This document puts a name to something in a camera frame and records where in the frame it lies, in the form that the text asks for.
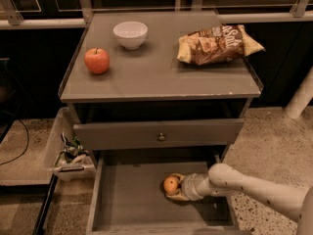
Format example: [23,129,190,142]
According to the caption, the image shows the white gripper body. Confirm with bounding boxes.
[181,173,202,201]

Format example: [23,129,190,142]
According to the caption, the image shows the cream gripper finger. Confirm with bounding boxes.
[165,189,188,202]
[172,173,185,184]

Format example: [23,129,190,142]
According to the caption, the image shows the orange fruit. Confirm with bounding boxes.
[163,176,179,194]

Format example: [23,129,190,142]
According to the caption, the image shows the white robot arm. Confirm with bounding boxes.
[172,71,313,235]

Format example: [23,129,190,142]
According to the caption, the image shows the brass drawer knob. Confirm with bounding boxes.
[157,133,165,142]

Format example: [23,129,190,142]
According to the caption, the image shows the grey top drawer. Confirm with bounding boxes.
[73,118,244,150]

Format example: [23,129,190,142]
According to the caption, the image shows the grey open middle drawer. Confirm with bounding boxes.
[86,157,251,235]

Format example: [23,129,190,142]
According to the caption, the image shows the grey drawer cabinet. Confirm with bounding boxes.
[57,10,264,162]

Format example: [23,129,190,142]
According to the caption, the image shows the clear plastic bin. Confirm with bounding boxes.
[43,108,96,181]

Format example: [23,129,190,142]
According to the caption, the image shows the brown chip bag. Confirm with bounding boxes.
[177,24,265,66]

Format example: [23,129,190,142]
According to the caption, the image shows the red apple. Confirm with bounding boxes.
[84,48,110,74]

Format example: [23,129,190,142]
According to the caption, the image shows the white ceramic bowl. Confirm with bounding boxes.
[113,22,148,50]

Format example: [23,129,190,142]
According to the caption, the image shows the black cable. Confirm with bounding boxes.
[0,110,30,166]

